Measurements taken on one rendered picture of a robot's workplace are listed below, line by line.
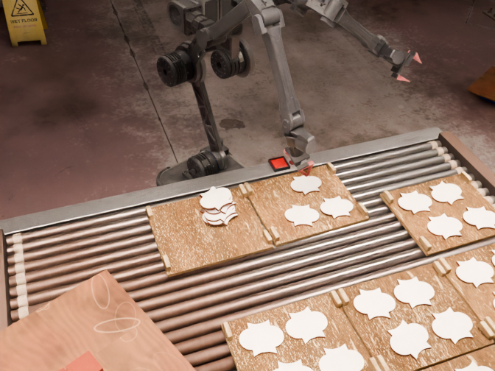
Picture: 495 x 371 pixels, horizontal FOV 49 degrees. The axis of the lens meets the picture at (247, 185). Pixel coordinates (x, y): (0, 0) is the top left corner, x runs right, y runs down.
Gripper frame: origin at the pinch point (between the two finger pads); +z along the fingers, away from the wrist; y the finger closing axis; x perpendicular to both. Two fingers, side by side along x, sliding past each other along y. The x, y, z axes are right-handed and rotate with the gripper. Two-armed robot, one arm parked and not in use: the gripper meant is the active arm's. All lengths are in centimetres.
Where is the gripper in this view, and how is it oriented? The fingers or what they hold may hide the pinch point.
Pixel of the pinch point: (301, 167)
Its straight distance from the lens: 220.1
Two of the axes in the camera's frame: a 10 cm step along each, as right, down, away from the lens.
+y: 3.8, 6.2, -6.9
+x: 8.8, -4.6, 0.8
